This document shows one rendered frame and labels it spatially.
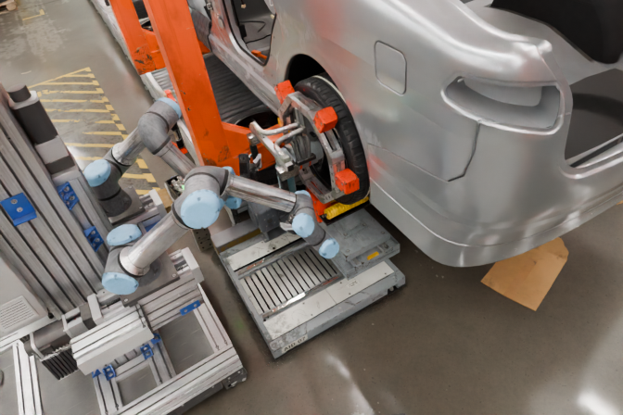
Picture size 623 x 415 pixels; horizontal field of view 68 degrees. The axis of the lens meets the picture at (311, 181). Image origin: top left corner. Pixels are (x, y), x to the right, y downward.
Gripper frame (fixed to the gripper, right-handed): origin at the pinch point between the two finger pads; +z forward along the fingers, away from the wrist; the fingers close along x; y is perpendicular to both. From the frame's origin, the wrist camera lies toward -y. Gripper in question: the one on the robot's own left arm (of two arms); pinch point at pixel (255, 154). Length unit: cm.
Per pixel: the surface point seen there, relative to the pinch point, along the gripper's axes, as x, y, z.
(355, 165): 55, -5, -16
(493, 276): 117, 90, 5
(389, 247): 61, 71, 5
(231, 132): -20.8, -0.8, 19.2
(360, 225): 44, 63, 14
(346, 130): 52, -20, -10
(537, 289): 139, 93, -1
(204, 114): -26.4, -18.8, 9.8
